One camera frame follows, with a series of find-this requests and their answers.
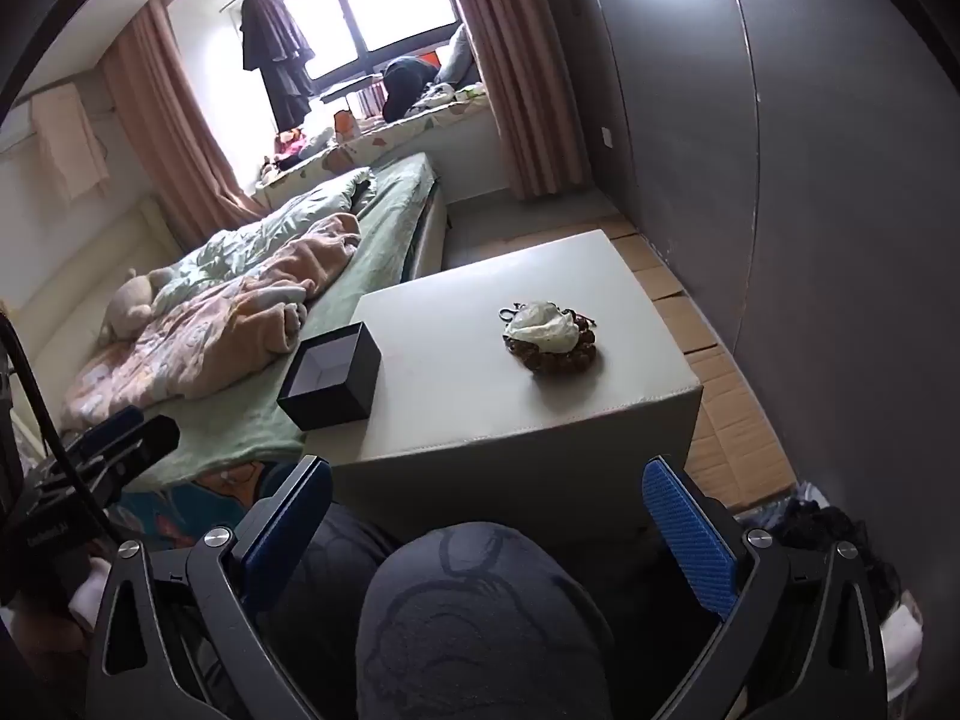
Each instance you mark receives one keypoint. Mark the person's leg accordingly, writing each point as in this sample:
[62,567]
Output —
[330,585]
[480,615]

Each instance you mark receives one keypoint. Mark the pink and red toys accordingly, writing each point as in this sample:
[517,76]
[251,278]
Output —
[292,148]

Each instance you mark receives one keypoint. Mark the black jewelry box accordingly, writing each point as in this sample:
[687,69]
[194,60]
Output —
[341,390]

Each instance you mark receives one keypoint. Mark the flattened cardboard sheets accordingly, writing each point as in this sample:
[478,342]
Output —
[720,405]

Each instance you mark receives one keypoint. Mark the dark clothes pile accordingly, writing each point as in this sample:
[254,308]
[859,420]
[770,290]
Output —
[825,532]

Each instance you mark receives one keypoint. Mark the printed window seat cushion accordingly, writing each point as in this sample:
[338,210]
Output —
[420,120]

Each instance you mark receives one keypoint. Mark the teal printed cloth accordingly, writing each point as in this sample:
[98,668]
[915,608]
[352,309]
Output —
[187,502]

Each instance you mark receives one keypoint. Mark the light green quilt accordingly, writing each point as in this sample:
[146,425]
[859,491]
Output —
[300,210]

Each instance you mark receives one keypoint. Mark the orange paper bag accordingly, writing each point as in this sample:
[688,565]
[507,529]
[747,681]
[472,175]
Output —
[345,124]

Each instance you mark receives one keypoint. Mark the pink fleece blanket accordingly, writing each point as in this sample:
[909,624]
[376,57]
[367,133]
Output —
[225,330]

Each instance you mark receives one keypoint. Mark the dark grey wardrobe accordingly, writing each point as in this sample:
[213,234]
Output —
[712,127]

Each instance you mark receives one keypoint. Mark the black bag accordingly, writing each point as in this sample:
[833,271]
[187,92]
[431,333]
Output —
[409,82]

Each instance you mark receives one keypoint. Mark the person's right leg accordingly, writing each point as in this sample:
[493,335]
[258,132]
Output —
[480,615]

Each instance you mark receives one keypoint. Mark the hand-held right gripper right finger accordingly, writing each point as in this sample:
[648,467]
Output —
[686,540]

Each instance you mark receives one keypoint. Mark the grey pillow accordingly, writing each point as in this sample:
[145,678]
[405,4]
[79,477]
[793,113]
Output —
[457,60]

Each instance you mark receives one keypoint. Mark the beige plush toy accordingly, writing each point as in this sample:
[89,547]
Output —
[131,300]

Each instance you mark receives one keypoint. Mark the white cloth pouch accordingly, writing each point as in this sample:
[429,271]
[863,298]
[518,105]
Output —
[544,326]

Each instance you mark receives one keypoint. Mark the window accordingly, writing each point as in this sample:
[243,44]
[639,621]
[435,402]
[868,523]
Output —
[390,0]

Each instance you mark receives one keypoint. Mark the bed with green sheet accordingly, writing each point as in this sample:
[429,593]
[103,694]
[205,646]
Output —
[375,255]

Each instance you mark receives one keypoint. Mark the white leather table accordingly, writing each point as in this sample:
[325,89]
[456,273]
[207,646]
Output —
[525,465]

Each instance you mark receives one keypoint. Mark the pink curtain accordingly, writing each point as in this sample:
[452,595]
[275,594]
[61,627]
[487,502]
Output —
[172,127]
[517,75]

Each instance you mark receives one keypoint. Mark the person's left leg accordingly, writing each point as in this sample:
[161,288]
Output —
[330,585]

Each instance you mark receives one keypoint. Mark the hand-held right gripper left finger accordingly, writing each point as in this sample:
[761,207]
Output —
[289,532]

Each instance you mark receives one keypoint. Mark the hanging dark clothes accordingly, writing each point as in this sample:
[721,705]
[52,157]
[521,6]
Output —
[274,37]

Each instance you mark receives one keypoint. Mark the white padded headboard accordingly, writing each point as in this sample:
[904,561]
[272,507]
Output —
[82,255]

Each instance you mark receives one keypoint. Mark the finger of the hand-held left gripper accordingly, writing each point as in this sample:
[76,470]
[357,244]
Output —
[112,424]
[150,436]

